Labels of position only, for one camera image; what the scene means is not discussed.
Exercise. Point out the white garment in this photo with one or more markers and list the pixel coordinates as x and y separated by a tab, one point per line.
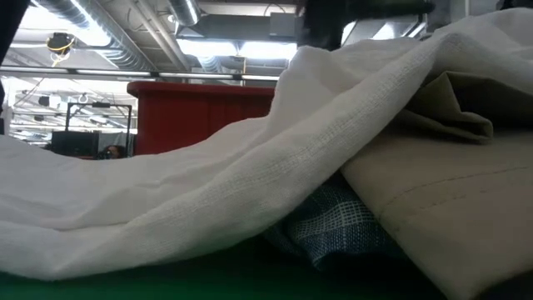
187	196

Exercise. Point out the blue white striped towel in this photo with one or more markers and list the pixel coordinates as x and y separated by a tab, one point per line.
333	225

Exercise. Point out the beige trousers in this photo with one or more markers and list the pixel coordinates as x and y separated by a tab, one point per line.
458	208

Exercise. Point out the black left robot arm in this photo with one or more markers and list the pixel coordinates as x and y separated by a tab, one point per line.
10	25

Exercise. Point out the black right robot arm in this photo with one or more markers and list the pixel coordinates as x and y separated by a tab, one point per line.
320	25

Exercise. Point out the red plastic laundry bin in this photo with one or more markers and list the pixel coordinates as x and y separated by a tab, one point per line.
187	121

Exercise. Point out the grey ceiling box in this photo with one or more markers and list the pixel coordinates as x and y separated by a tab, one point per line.
283	25

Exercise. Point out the person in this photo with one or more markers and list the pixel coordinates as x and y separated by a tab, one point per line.
111	152

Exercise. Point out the long ceiling light bar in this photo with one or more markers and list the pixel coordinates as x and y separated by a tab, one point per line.
125	74

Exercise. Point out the green work mat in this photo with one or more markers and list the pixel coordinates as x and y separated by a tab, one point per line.
145	287

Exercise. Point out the black monitor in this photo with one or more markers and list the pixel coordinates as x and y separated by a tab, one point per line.
75	143

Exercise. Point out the silver ventilation duct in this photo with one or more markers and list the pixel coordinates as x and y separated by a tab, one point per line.
185	10

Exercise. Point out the black metal stand frame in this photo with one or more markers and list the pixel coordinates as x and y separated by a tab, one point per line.
100	105

